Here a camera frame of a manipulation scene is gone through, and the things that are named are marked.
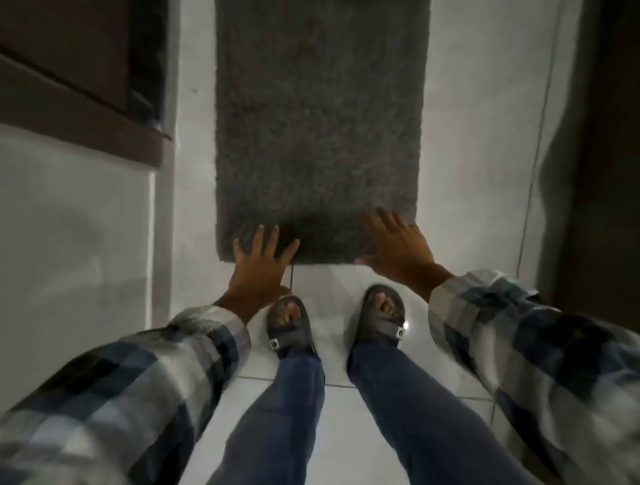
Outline person's left hand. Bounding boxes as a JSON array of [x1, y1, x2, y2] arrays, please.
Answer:
[[229, 224, 301, 320]]

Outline person's left forearm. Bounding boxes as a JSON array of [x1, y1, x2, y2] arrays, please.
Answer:
[[0, 289, 252, 485]]

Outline person's right leg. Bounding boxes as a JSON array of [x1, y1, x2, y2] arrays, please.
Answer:
[[347, 339, 543, 485]]

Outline person's leg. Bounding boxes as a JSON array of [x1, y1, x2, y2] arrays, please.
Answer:
[[347, 339, 543, 485], [206, 347, 327, 485]]

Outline person's left leg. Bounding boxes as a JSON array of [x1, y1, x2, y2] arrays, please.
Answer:
[[206, 347, 327, 485]]

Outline dark brown wooden door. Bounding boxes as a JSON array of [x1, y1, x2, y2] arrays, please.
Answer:
[[536, 0, 640, 325]]

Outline brown wooden cabinet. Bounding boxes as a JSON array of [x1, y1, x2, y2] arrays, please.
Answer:
[[0, 0, 177, 170]]

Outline grey shaggy floor mat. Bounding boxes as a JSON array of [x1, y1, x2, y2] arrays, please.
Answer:
[[214, 0, 432, 265]]

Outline grey slide sandal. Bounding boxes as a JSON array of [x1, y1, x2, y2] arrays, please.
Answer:
[[265, 295, 319, 359], [352, 284, 410, 351]]

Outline person's right hand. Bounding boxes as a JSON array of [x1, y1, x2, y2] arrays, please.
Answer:
[[354, 207, 455, 303]]

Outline person's right forearm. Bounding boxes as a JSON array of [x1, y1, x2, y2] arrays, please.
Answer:
[[426, 269, 640, 485]]

